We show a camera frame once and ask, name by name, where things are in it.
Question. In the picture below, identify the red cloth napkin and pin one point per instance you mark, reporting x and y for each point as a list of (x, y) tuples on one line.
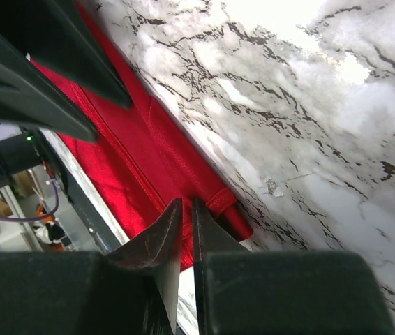
[(141, 160)]

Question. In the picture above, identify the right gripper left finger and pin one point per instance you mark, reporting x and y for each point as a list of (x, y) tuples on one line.
[(132, 290)]

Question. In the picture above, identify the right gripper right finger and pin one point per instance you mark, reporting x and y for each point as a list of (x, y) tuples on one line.
[(281, 292)]

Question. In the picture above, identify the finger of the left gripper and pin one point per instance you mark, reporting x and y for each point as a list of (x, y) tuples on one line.
[(29, 98), (55, 36)]

